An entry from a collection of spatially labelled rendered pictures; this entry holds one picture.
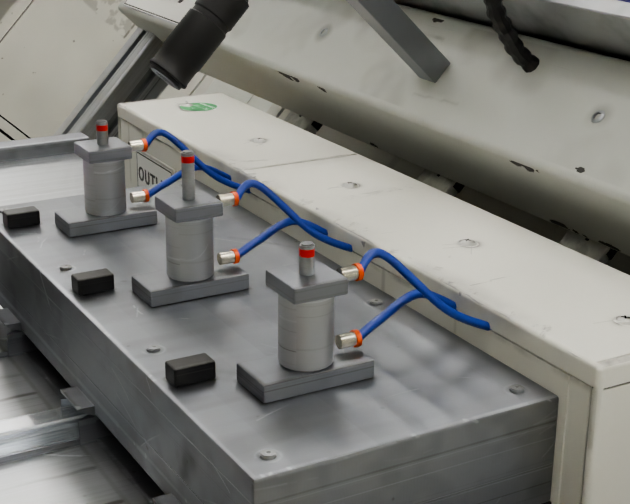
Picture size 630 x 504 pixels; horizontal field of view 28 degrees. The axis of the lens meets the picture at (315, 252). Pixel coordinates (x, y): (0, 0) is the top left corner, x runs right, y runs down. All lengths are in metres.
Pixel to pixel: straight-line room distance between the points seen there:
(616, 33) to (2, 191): 0.51
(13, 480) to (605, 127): 0.32
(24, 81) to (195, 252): 1.30
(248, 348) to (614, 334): 0.15
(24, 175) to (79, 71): 0.89
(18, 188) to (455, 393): 0.54
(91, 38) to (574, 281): 1.39
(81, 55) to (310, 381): 1.42
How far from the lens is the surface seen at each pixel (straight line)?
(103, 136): 0.67
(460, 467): 0.48
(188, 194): 0.57
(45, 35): 1.86
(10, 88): 1.86
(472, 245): 0.60
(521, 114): 0.66
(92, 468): 0.57
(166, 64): 0.49
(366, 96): 0.75
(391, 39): 0.70
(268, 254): 0.64
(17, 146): 1.05
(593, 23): 0.63
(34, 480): 0.56
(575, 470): 0.51
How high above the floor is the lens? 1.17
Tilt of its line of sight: 4 degrees up
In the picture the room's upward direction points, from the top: 37 degrees clockwise
